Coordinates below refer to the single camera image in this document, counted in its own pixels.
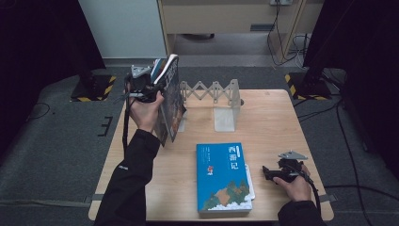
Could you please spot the black yellow striped stand base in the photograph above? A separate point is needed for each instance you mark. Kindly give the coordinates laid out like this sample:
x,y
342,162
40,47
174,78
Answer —
x,y
310,89

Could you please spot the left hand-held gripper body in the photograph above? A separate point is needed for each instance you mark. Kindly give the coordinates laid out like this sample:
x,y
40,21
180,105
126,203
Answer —
x,y
141,89

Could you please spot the black curtain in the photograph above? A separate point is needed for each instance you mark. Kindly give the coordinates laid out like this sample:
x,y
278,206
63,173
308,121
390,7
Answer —
x,y
37,47
367,47

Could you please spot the person's right hand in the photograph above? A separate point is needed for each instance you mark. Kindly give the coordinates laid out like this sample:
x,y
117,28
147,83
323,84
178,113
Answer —
x,y
298,188

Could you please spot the person's left hand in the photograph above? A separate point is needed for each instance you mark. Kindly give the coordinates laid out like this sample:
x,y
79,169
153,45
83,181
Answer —
x,y
146,114

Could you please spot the thick blue cover book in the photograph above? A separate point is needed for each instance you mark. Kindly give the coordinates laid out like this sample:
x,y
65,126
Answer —
x,y
222,175

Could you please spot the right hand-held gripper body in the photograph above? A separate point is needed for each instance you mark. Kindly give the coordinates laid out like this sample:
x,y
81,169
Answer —
x,y
290,169

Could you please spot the grey floor tape strip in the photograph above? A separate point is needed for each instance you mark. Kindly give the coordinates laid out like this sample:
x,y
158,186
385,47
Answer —
x,y
44,203

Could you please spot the thin paperback book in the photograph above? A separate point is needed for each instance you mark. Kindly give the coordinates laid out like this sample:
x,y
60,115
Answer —
x,y
158,69

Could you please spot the white power strip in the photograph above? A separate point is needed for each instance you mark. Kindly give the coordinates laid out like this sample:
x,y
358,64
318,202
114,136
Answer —
x,y
281,2

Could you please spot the grey expandable metal bookend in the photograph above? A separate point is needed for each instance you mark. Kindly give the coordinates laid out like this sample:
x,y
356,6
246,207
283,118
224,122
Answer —
x,y
224,119

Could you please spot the beige wooden desk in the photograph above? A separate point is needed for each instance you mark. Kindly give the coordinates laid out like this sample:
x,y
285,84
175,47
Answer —
x,y
216,17

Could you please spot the dark illustrated cover book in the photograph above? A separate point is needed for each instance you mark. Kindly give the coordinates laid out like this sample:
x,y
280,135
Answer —
x,y
172,100

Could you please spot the black and yellow hazard tape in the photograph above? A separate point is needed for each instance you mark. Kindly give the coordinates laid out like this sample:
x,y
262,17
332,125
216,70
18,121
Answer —
x,y
94,91

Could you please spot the grey tape piece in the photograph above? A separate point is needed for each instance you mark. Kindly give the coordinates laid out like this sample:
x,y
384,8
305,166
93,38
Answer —
x,y
94,198
327,198

